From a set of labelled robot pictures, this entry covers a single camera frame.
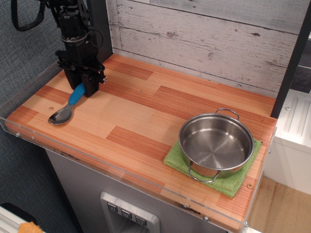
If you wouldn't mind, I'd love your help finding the white toy sink unit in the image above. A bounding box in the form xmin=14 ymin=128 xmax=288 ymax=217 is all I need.
xmin=264 ymin=89 xmax=311 ymax=194

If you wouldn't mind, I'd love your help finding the stainless steel pan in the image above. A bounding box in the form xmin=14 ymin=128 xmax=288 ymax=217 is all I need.
xmin=178 ymin=108 xmax=255 ymax=183

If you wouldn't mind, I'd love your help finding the silver dispenser button panel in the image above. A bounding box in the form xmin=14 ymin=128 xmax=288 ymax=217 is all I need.
xmin=100 ymin=192 xmax=160 ymax=233

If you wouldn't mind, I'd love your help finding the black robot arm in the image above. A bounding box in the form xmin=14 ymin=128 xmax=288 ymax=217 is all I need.
xmin=43 ymin=0 xmax=106 ymax=97

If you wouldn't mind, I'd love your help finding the orange object at corner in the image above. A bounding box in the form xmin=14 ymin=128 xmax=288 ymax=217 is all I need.
xmin=17 ymin=222 xmax=43 ymax=233

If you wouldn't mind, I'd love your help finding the clear acrylic edge guard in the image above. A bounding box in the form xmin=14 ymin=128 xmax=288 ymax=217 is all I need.
xmin=4 ymin=55 xmax=276 ymax=233

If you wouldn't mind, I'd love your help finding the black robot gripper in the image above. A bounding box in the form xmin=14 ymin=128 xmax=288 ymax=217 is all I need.
xmin=55 ymin=40 xmax=106 ymax=97

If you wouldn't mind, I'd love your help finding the green folded cloth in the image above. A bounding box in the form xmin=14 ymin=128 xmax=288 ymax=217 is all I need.
xmin=164 ymin=139 xmax=262 ymax=198

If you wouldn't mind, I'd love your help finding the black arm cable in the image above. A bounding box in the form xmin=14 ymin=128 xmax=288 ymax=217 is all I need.
xmin=11 ymin=0 xmax=104 ymax=49

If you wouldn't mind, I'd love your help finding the grey toy fridge cabinet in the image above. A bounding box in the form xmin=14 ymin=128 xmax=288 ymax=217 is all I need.
xmin=47 ymin=150 xmax=225 ymax=233

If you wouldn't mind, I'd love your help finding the dark right vertical post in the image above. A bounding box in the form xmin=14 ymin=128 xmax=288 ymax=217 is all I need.
xmin=270 ymin=1 xmax=311 ymax=119

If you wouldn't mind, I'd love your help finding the white and black box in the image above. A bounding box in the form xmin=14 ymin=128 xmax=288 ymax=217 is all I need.
xmin=0 ymin=203 xmax=37 ymax=233

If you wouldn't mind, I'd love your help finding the blue handled metal spoon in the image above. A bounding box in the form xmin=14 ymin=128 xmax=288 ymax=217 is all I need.
xmin=48 ymin=83 xmax=85 ymax=125

